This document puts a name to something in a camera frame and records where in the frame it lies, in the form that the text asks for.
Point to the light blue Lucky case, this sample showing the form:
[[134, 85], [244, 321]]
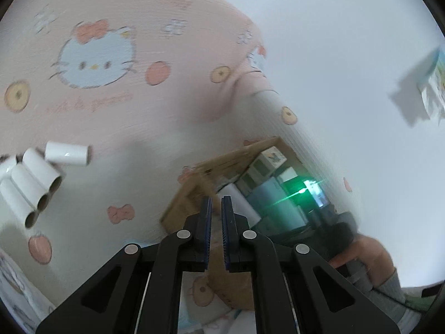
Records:
[[277, 212]]

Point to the large glossy white tube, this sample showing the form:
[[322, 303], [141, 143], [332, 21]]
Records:
[[63, 153]]

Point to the white paper roll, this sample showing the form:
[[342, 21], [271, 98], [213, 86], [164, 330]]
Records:
[[48, 176], [30, 188], [7, 166], [17, 201], [239, 203]]

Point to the person's right hand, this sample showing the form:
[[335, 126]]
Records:
[[372, 254]]

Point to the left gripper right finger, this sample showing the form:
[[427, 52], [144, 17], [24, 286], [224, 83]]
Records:
[[295, 290]]

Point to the brown cardboard box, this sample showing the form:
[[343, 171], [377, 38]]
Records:
[[228, 223]]

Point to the white green small box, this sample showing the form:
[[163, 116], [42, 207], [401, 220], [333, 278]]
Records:
[[256, 174]]

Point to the paper on wall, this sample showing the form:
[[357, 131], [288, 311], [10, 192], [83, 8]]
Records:
[[431, 89]]

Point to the grey sleeve forearm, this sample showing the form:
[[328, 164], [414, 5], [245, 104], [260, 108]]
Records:
[[405, 310]]

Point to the pink Hello Kitty bedsheet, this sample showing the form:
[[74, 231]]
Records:
[[147, 86]]

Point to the white green cartoon box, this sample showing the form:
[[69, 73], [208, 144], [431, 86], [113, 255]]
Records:
[[273, 157]]

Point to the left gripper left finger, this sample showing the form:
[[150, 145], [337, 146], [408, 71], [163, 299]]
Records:
[[147, 294]]

